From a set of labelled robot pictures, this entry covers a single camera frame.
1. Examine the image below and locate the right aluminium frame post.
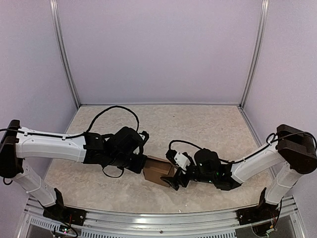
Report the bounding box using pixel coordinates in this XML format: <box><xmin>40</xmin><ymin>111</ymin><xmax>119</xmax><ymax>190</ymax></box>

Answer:
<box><xmin>239</xmin><ymin>0</ymin><xmax>269</xmax><ymax>110</ymax></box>

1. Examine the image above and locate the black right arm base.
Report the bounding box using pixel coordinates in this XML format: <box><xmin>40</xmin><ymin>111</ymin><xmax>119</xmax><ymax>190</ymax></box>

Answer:
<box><xmin>236</xmin><ymin>187</ymin><xmax>280</xmax><ymax>225</ymax></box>

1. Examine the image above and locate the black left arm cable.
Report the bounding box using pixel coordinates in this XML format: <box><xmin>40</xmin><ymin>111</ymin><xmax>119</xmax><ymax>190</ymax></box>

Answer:
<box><xmin>0</xmin><ymin>105</ymin><xmax>141</xmax><ymax>185</ymax></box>

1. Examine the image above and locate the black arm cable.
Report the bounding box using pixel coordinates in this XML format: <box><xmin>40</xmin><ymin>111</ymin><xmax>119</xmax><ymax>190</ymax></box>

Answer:
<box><xmin>168</xmin><ymin>131</ymin><xmax>317</xmax><ymax>164</ymax></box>
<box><xmin>0</xmin><ymin>105</ymin><xmax>141</xmax><ymax>185</ymax></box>

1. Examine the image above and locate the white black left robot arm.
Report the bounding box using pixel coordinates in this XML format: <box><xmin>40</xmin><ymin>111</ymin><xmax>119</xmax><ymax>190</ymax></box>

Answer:
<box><xmin>0</xmin><ymin>120</ymin><xmax>149</xmax><ymax>221</ymax></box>

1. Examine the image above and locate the brown cardboard box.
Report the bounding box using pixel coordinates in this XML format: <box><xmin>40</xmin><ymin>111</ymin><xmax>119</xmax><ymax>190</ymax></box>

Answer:
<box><xmin>143</xmin><ymin>156</ymin><xmax>175</xmax><ymax>187</ymax></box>

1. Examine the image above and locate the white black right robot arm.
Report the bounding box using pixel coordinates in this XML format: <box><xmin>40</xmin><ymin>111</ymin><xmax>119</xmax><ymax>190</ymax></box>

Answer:
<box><xmin>160</xmin><ymin>124</ymin><xmax>317</xmax><ymax>220</ymax></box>

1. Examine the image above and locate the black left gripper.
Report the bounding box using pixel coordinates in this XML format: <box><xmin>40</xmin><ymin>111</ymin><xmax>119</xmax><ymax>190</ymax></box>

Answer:
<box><xmin>108</xmin><ymin>153</ymin><xmax>148</xmax><ymax>175</ymax></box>

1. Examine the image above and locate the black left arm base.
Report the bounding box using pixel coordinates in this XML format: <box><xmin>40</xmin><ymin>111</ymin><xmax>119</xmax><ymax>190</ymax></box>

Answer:
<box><xmin>43</xmin><ymin>188</ymin><xmax>87</xmax><ymax>226</ymax></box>

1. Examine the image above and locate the front aluminium frame rail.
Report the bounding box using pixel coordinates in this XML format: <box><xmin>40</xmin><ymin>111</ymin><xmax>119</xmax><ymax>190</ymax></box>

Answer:
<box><xmin>23</xmin><ymin>197</ymin><xmax>305</xmax><ymax>238</ymax></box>

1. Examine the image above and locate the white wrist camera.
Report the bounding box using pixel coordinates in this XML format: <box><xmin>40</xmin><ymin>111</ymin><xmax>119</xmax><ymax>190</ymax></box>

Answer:
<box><xmin>133</xmin><ymin>130</ymin><xmax>150</xmax><ymax>154</ymax></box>
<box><xmin>165</xmin><ymin>149</ymin><xmax>192</xmax><ymax>172</ymax></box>

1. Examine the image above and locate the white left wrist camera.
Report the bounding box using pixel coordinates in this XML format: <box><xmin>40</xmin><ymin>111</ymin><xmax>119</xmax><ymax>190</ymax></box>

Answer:
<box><xmin>133</xmin><ymin>130</ymin><xmax>150</xmax><ymax>154</ymax></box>

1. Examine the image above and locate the aluminium frame post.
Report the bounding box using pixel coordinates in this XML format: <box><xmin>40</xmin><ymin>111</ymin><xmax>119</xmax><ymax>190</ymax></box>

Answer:
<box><xmin>239</xmin><ymin>0</ymin><xmax>269</xmax><ymax>110</ymax></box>
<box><xmin>50</xmin><ymin>0</ymin><xmax>81</xmax><ymax>109</ymax></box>

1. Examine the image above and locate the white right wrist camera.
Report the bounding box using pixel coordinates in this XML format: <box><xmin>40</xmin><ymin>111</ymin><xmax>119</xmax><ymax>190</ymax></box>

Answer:
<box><xmin>165</xmin><ymin>149</ymin><xmax>192</xmax><ymax>172</ymax></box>

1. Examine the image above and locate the left aluminium frame post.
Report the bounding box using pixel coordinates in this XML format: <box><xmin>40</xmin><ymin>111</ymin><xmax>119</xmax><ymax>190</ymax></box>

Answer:
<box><xmin>50</xmin><ymin>0</ymin><xmax>81</xmax><ymax>109</ymax></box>

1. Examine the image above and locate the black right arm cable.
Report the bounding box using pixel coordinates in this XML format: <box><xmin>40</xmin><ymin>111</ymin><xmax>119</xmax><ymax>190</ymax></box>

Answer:
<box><xmin>168</xmin><ymin>131</ymin><xmax>317</xmax><ymax>164</ymax></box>

